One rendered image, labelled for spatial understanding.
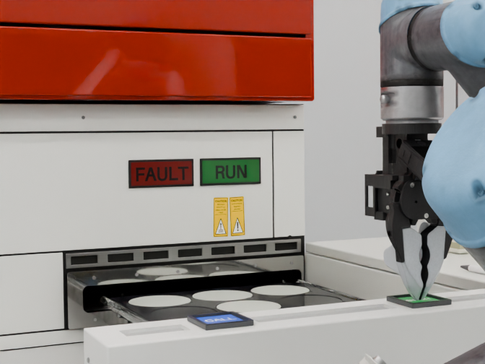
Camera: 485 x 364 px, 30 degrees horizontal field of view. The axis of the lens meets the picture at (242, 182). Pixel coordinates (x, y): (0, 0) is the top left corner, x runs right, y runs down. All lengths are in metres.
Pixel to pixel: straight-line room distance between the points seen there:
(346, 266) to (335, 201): 1.88
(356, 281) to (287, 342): 0.56
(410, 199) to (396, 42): 0.18
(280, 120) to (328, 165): 1.77
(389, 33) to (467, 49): 0.14
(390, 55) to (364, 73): 2.41
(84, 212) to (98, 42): 0.28
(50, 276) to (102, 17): 0.43
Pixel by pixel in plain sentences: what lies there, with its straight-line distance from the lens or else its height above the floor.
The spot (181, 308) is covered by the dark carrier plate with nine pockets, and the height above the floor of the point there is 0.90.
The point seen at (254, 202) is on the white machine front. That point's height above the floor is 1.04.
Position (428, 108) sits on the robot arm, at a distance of 1.08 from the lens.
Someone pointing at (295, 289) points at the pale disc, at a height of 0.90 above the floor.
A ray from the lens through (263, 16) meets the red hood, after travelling 1.60.
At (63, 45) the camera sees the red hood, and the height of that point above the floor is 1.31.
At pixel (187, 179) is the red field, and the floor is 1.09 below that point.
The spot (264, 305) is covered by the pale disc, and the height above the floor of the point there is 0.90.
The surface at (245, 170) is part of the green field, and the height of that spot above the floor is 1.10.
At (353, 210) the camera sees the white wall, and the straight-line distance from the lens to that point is 3.48.
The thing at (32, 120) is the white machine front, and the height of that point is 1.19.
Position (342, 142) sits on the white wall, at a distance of 3.44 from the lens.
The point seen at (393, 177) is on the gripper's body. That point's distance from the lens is 1.09.
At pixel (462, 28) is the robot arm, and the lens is 0.98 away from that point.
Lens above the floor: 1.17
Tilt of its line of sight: 3 degrees down
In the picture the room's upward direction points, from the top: 1 degrees counter-clockwise
